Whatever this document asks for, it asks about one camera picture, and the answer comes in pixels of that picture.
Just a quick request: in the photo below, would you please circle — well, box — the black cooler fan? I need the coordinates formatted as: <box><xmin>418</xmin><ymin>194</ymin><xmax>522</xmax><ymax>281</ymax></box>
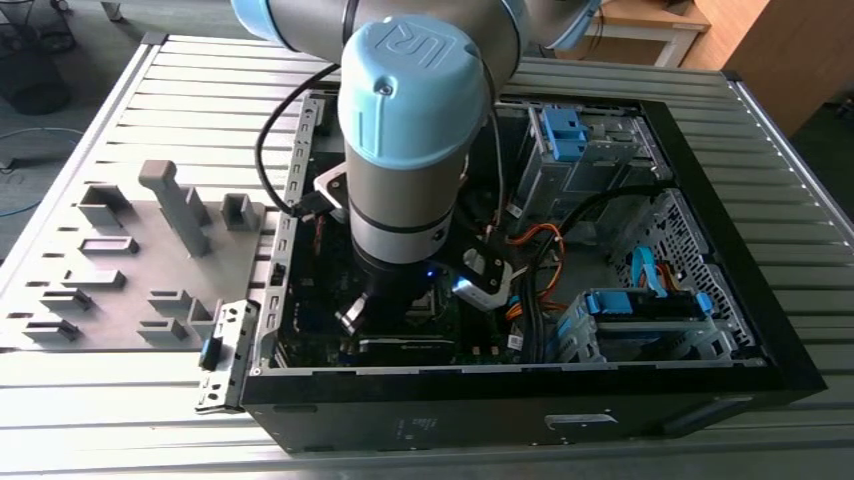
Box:
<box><xmin>459</xmin><ymin>172</ymin><xmax>515</xmax><ymax>241</ymax></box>

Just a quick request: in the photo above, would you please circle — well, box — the black mesh trash bin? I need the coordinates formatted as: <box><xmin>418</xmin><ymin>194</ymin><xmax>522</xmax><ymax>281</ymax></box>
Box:
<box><xmin>0</xmin><ymin>0</ymin><xmax>76</xmax><ymax>117</ymax></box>

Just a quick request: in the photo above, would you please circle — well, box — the blue black bracket clip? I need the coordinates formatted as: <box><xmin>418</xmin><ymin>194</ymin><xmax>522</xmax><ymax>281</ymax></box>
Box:
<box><xmin>198</xmin><ymin>336</ymin><xmax>228</xmax><ymax>372</ymax></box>

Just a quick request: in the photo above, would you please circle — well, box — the orange wire bundle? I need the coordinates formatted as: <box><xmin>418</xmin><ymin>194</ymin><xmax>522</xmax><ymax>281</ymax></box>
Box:
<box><xmin>493</xmin><ymin>222</ymin><xmax>569</xmax><ymax>321</ymax></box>

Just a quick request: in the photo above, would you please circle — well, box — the black graphics card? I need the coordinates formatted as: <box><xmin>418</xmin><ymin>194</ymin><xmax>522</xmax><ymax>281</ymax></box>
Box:
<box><xmin>338</xmin><ymin>333</ymin><xmax>459</xmax><ymax>369</ymax></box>

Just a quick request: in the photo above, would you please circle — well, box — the blue plastic drive latch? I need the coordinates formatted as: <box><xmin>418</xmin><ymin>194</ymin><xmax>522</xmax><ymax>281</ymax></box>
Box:
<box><xmin>550</xmin><ymin>138</ymin><xmax>590</xmax><ymax>163</ymax></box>
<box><xmin>541</xmin><ymin>108</ymin><xmax>589</xmax><ymax>140</ymax></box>

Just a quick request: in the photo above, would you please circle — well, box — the wooden cabinet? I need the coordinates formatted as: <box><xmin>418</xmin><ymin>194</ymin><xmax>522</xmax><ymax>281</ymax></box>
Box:
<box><xmin>679</xmin><ymin>0</ymin><xmax>854</xmax><ymax>141</ymax></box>

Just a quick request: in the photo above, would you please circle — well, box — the orange disk power wire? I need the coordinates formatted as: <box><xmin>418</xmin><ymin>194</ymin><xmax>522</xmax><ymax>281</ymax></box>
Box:
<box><xmin>655</xmin><ymin>262</ymin><xmax>681</xmax><ymax>299</ymax></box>

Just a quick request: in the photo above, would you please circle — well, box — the grey metal drive cage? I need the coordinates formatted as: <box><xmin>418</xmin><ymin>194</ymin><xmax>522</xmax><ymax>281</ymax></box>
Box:
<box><xmin>506</xmin><ymin>104</ymin><xmax>673</xmax><ymax>236</ymax></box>

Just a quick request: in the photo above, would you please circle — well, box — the metal slot retainer bracket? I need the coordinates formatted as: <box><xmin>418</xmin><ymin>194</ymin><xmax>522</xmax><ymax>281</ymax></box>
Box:
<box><xmin>194</xmin><ymin>298</ymin><xmax>262</xmax><ymax>415</ymax></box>

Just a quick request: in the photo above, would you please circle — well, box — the blue flat data wire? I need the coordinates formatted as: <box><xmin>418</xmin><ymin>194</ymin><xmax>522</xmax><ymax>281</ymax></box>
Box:
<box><xmin>629</xmin><ymin>246</ymin><xmax>663</xmax><ymax>302</ymax></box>

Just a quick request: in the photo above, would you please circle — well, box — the green motherboard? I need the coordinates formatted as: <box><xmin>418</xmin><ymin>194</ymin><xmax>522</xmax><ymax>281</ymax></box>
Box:
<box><xmin>276</xmin><ymin>164</ymin><xmax>529</xmax><ymax>369</ymax></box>

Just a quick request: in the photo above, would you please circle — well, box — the black RAM slot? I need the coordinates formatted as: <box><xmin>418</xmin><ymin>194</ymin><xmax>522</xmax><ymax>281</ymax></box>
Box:
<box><xmin>459</xmin><ymin>310</ymin><xmax>479</xmax><ymax>359</ymax></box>
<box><xmin>478</xmin><ymin>309</ymin><xmax>503</xmax><ymax>359</ymax></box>

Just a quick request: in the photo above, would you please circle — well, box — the black camera cable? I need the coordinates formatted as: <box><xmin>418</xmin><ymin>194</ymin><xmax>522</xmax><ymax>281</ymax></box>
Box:
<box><xmin>255</xmin><ymin>62</ymin><xmax>343</xmax><ymax>222</ymax></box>

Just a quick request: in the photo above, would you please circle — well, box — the grey metal disk bay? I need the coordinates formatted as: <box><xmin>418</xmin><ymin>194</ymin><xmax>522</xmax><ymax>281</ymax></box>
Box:
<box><xmin>543</xmin><ymin>288</ymin><xmax>766</xmax><ymax>369</ymax></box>

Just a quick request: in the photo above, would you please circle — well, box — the grey parts rack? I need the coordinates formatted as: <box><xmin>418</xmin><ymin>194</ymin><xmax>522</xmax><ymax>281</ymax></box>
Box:
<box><xmin>0</xmin><ymin>158</ymin><xmax>281</xmax><ymax>355</ymax></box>

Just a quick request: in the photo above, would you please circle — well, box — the hard disk in blue carrier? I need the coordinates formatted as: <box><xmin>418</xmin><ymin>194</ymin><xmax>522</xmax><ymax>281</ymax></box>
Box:
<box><xmin>579</xmin><ymin>291</ymin><xmax>720</xmax><ymax>362</ymax></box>

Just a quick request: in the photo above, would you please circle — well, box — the metal socket cover frame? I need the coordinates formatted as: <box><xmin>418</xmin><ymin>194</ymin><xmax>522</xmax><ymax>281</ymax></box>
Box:
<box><xmin>403</xmin><ymin>287</ymin><xmax>439</xmax><ymax>321</ymax></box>

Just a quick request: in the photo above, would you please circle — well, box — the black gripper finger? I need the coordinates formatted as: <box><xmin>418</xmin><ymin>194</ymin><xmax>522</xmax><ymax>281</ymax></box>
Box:
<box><xmin>331</xmin><ymin>293</ymin><xmax>374</xmax><ymax>335</ymax></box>

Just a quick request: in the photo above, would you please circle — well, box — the black open PC case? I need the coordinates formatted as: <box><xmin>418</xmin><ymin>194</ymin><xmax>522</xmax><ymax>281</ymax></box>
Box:
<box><xmin>238</xmin><ymin>78</ymin><xmax>830</xmax><ymax>454</ymax></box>

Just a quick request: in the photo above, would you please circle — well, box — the white framed wooden desk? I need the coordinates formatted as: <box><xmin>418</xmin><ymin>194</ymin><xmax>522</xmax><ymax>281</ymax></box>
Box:
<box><xmin>597</xmin><ymin>0</ymin><xmax>713</xmax><ymax>69</ymax></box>

